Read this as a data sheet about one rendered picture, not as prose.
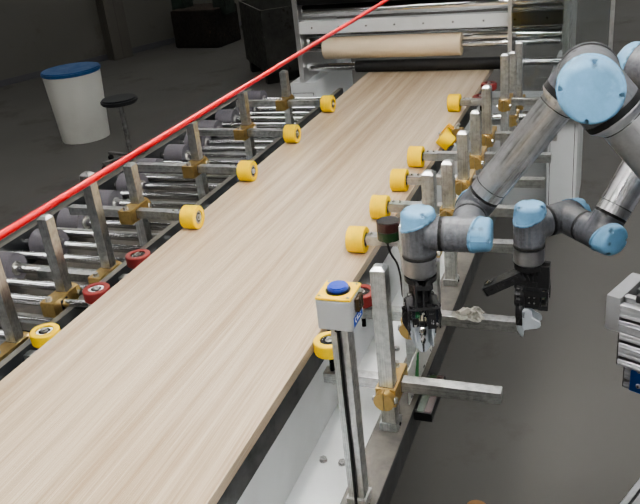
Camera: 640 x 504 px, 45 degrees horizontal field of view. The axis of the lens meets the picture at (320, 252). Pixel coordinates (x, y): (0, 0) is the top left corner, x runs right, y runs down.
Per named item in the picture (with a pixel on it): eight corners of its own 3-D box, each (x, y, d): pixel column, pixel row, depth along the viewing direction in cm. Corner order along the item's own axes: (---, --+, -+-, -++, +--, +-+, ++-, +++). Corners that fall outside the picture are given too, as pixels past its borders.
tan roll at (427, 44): (561, 49, 416) (561, 26, 410) (559, 54, 405) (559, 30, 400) (312, 57, 465) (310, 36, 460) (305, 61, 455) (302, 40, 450)
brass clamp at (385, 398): (410, 380, 193) (409, 363, 191) (396, 413, 182) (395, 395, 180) (386, 377, 195) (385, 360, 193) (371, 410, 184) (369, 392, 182)
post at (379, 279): (400, 434, 192) (388, 261, 172) (397, 443, 189) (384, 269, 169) (387, 432, 194) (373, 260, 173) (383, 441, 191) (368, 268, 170)
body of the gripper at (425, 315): (408, 333, 171) (405, 285, 166) (404, 314, 179) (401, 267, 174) (442, 330, 171) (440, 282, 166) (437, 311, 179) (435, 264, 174)
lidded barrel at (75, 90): (75, 149, 693) (57, 77, 665) (46, 141, 728) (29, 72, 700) (126, 133, 726) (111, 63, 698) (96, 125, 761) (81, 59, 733)
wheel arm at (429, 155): (551, 160, 280) (551, 150, 279) (550, 163, 277) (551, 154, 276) (416, 157, 298) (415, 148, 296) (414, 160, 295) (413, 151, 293)
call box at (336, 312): (364, 317, 151) (361, 282, 148) (353, 336, 145) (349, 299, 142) (330, 314, 153) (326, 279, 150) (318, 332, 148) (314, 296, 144)
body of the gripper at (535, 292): (547, 314, 190) (548, 270, 185) (511, 311, 193) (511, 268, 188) (550, 299, 197) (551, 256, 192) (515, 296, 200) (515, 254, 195)
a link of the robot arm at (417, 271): (400, 250, 172) (436, 246, 172) (401, 268, 174) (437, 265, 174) (403, 265, 166) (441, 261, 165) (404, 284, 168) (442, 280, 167)
